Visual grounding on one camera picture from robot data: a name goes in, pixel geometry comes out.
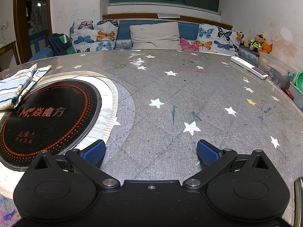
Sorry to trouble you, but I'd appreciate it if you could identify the metal chair frame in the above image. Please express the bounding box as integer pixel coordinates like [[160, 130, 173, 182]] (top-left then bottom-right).
[[294, 176, 303, 227]]

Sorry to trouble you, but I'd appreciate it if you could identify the orange plush toy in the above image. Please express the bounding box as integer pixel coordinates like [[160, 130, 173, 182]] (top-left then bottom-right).
[[257, 42, 273, 56]]

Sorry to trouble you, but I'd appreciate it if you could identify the teddy bear toy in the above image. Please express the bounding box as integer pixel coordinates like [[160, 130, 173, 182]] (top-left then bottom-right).
[[243, 33, 266, 52]]

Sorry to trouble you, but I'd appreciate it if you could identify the book on sofa ledge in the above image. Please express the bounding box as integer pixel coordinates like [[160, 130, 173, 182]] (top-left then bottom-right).
[[157, 13, 180, 19]]

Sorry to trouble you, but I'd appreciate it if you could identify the clear plastic storage box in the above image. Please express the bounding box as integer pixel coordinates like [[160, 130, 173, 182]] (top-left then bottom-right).
[[258, 52, 296, 89]]

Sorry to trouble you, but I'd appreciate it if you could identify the blue sofa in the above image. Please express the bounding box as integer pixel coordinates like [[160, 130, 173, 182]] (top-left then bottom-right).
[[30, 19, 264, 61]]

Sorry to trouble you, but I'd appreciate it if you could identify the brown wooden door frame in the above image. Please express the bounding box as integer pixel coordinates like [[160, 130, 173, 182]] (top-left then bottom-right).
[[13, 0, 52, 64]]

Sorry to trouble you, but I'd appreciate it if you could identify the butterfly pillow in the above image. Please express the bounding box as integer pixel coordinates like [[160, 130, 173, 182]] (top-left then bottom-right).
[[69, 19, 120, 53], [196, 24, 244, 56]]

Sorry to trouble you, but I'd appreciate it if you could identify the right butterfly pillow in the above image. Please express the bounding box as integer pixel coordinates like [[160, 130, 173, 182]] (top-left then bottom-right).
[[196, 24, 244, 56]]

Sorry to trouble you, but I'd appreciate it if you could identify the white remote control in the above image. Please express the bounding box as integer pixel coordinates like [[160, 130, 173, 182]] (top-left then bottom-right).
[[231, 56, 268, 80]]

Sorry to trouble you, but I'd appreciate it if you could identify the brown wooden side table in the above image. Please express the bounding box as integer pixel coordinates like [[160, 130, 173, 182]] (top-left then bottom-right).
[[0, 41, 20, 71]]

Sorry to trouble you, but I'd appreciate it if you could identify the plain grey pillow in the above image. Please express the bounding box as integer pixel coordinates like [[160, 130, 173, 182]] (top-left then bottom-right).
[[129, 22, 181, 50]]

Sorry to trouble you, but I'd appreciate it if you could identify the grey star pattern table cover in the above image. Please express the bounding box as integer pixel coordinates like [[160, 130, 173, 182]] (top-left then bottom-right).
[[0, 49, 303, 227]]

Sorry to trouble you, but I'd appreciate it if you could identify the blue white striped shirt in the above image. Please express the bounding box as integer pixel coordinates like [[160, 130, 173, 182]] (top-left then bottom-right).
[[0, 64, 52, 111]]

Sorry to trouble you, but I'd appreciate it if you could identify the dark backpack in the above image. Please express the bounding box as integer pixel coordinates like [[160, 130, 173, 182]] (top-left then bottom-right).
[[48, 33, 76, 56]]

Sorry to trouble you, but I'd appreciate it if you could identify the black round induction cooktop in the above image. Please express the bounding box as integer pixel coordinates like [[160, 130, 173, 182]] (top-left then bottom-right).
[[1, 79, 102, 172]]

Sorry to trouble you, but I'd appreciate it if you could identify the green plastic bowl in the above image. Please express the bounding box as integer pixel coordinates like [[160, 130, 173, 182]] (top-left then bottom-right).
[[295, 71, 303, 92]]

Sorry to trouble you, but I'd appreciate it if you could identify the left butterfly pillow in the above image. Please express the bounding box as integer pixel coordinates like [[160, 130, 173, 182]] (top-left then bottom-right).
[[69, 19, 120, 53]]

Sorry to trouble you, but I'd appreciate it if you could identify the pink cloth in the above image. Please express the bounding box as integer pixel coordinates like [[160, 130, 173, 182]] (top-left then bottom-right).
[[180, 38, 199, 51]]

